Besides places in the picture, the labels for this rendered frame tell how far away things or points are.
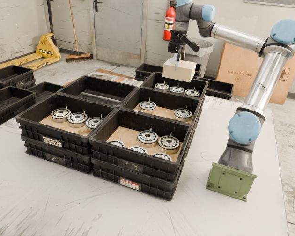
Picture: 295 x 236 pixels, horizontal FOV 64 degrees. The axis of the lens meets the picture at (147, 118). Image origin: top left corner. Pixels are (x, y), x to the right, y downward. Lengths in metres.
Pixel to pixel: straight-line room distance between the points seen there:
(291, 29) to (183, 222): 0.88
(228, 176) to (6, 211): 0.93
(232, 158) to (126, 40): 3.60
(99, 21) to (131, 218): 3.96
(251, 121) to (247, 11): 3.04
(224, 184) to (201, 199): 0.12
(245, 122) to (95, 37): 4.02
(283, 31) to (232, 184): 0.66
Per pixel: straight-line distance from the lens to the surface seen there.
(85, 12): 4.78
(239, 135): 0.97
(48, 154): 1.27
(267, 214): 1.20
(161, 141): 1.14
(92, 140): 1.02
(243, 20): 3.92
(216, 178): 1.14
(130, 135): 1.21
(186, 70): 1.31
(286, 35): 1.11
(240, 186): 1.15
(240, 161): 1.09
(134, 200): 1.09
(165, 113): 1.42
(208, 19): 1.25
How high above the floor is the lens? 1.55
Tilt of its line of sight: 32 degrees down
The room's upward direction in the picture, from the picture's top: 4 degrees clockwise
